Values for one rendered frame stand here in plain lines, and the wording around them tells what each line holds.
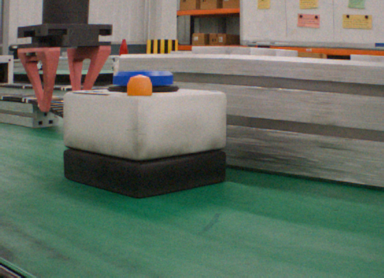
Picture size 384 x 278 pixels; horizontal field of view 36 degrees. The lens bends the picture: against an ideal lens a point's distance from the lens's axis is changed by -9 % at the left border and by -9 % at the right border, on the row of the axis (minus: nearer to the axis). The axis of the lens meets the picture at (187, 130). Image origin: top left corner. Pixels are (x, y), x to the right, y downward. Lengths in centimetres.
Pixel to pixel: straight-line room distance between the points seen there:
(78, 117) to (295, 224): 17
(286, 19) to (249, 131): 352
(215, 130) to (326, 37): 340
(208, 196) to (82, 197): 8
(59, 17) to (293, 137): 35
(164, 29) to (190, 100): 837
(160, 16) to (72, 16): 826
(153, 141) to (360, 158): 14
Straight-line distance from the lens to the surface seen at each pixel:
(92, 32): 70
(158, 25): 897
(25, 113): 77
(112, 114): 38
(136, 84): 37
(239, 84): 48
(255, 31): 413
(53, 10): 70
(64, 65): 429
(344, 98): 41
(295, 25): 394
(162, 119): 38
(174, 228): 31
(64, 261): 26
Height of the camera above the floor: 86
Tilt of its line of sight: 7 degrees down
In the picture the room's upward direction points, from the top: 1 degrees clockwise
